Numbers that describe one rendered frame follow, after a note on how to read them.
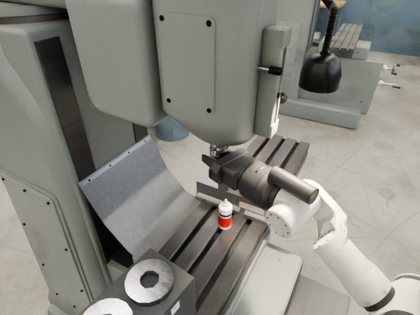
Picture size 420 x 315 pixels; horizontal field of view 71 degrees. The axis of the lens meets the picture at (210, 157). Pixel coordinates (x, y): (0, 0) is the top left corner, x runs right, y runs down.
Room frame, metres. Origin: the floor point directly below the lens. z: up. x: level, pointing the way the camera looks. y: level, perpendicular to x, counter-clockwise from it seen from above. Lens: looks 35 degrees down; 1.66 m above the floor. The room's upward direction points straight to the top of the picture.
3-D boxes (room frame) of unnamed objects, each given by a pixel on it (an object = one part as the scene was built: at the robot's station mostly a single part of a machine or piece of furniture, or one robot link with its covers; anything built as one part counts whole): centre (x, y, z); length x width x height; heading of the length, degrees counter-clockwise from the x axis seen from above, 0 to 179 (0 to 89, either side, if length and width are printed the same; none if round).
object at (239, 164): (0.53, -0.08, 1.23); 0.13 x 0.12 x 0.10; 131
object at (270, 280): (0.60, -0.02, 0.82); 0.50 x 0.35 x 0.12; 60
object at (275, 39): (0.55, -0.12, 1.44); 0.04 x 0.04 x 0.21; 60
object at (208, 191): (0.74, -0.13, 1.01); 0.35 x 0.15 x 0.11; 62
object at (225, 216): (0.63, -0.05, 1.01); 0.04 x 0.04 x 0.11
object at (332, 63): (0.54, -0.20, 1.48); 0.07 x 0.07 x 0.06
